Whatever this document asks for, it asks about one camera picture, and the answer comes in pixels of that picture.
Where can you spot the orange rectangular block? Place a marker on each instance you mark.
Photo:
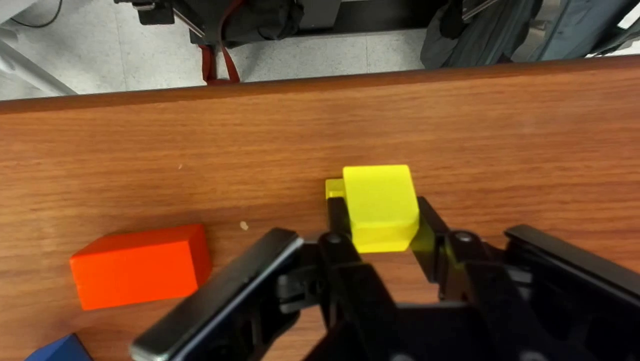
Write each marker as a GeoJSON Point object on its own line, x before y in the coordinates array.
{"type": "Point", "coordinates": [136, 266]}

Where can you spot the blue rectangular block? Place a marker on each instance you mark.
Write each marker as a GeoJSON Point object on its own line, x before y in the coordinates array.
{"type": "Point", "coordinates": [61, 350]}

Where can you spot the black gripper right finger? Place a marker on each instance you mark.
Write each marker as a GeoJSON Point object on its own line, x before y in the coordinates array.
{"type": "Point", "coordinates": [566, 290]}

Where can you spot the black perforated metal table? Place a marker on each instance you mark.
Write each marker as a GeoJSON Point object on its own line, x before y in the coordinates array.
{"type": "Point", "coordinates": [267, 17]}

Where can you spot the yellow triangular block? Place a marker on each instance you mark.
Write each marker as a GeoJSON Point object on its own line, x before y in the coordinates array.
{"type": "Point", "coordinates": [380, 200]}

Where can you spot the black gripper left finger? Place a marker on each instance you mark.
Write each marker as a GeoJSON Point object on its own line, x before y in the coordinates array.
{"type": "Point", "coordinates": [220, 302]}

